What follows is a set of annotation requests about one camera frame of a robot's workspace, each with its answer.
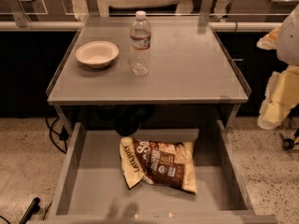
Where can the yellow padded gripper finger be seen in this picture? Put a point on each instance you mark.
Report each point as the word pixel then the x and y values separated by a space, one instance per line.
pixel 281 96
pixel 269 41

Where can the brown chip bag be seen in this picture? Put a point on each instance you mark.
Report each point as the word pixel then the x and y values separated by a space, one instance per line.
pixel 158 163

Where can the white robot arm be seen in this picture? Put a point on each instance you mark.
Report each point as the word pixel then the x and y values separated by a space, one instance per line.
pixel 288 39

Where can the grey counter cabinet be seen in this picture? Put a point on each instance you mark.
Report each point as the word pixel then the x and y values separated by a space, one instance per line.
pixel 187 65

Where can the grey open top drawer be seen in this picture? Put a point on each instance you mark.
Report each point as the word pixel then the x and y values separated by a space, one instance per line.
pixel 92 190

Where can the black caster wheel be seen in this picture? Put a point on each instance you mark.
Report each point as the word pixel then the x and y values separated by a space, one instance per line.
pixel 289 143

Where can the clear plastic water bottle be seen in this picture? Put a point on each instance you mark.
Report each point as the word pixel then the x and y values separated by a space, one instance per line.
pixel 140 36

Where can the white paper bowl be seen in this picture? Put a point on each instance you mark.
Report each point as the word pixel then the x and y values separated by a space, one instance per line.
pixel 97 54

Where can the white horizontal rail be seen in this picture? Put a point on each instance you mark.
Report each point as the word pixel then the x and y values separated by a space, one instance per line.
pixel 75 25

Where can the black handle bar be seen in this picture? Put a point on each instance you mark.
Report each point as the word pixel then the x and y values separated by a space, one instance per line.
pixel 32 209

